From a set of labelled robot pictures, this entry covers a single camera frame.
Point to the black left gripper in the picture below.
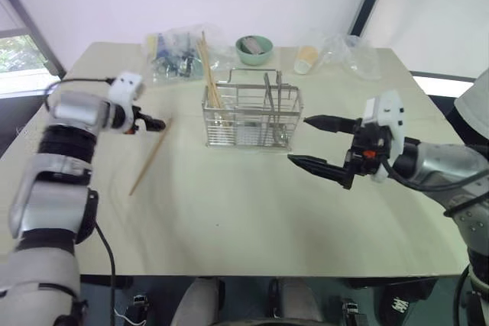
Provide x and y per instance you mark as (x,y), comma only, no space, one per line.
(135,118)

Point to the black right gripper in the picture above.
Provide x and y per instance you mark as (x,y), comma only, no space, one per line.
(368,150)

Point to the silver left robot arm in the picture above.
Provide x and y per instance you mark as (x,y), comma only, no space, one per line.
(49,196)

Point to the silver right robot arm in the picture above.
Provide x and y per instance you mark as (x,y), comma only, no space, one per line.
(443,160)

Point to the wooden chopstick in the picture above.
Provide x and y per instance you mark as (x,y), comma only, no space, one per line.
(210,70)
(151,156)
(205,74)

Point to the clear plastic bag with utensils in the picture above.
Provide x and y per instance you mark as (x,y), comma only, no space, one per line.
(173,55)

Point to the clear empty plastic bag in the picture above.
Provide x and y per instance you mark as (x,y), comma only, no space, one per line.
(355,57)

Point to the green ceramic bowl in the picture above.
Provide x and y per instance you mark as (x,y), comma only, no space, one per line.
(254,57)

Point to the wrapped item in bowl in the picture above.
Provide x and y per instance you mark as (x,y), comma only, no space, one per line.
(253,45)

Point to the grey rounded robot shell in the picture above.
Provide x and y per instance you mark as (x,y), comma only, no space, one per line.
(475,104)

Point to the grey rounded shape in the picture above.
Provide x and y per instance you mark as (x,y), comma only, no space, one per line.
(200,303)
(296,303)

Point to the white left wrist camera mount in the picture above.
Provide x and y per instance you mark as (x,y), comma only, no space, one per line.
(126,87)

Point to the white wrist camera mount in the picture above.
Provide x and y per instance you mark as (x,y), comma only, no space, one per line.
(126,87)
(387,108)

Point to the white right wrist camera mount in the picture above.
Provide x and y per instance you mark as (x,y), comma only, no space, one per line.
(387,108)

